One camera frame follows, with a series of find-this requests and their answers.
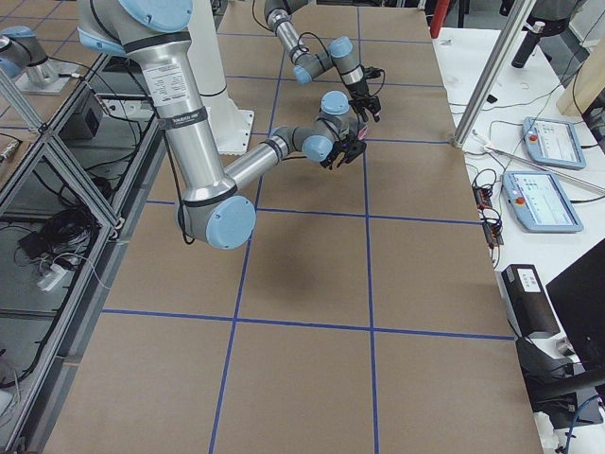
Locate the far teach pendant tablet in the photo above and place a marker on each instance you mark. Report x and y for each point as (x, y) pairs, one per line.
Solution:
(553, 143)

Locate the aluminium frame post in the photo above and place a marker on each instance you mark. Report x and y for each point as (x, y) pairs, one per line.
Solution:
(518, 14)

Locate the dark brown box with label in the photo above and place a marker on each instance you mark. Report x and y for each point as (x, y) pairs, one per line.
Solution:
(532, 311)

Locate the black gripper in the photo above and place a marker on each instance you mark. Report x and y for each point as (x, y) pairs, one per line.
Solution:
(341, 151)
(360, 92)

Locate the near teach pendant tablet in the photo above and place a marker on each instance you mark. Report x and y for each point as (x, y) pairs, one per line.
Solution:
(539, 203)

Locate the aluminium side frame rail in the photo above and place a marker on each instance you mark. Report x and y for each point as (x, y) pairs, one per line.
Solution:
(71, 194)

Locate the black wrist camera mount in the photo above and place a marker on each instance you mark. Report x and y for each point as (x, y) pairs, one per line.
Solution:
(373, 72)
(351, 147)

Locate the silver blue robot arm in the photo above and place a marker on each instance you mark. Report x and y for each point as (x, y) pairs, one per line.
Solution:
(321, 52)
(175, 45)

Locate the black cylinder bottle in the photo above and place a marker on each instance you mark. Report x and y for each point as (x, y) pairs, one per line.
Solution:
(529, 43)

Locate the black monitor with stand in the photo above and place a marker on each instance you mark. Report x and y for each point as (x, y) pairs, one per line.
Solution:
(558, 386)

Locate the teach pendant tablet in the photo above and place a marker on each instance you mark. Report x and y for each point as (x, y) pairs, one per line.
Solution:
(553, 143)
(539, 203)

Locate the white power strip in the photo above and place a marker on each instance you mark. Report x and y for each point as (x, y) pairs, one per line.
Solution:
(51, 277)

